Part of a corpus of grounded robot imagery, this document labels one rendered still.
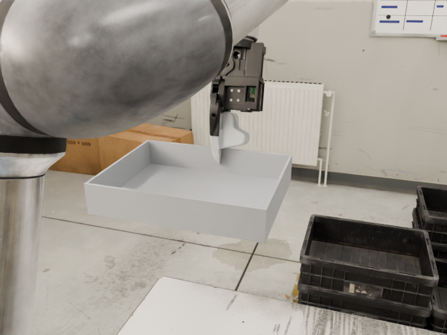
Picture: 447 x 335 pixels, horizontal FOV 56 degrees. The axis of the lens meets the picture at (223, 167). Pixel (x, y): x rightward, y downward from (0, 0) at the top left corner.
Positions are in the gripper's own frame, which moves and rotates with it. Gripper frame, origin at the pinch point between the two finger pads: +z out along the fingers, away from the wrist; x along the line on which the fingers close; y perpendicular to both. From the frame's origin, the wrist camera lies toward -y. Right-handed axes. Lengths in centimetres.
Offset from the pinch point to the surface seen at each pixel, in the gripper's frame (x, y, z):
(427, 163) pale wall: 255, 91, 9
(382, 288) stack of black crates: 59, 39, 39
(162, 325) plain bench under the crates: 7.9, -11.0, 37.0
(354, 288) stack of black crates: 60, 31, 41
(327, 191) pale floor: 250, 24, 36
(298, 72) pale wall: 244, -4, -50
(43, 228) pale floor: 154, -147, 65
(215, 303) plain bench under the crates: 16.8, -2.1, 34.3
